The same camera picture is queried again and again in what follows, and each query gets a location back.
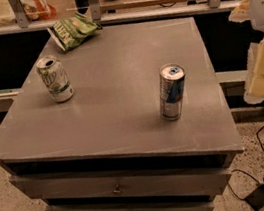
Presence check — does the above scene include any white green 7up can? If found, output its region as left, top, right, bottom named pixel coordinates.
left=36, top=55, right=74, bottom=103

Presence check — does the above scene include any blue silver energy drink can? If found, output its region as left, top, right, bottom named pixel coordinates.
left=159, top=63, right=186, bottom=121

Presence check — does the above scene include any green jalapeno chip bag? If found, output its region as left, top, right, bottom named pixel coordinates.
left=48, top=12, right=102, bottom=51

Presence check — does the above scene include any plastic bag on shelf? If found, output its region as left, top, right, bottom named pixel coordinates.
left=0, top=0, right=57, bottom=26

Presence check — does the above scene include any grey drawer cabinet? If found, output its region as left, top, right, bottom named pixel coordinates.
left=0, top=18, right=243, bottom=211

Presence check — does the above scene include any metal shelf bracket middle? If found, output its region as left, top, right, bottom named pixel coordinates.
left=88, top=0, right=102, bottom=21

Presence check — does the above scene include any metal shelf bracket left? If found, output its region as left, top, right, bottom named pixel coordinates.
left=8, top=0, right=30, bottom=28

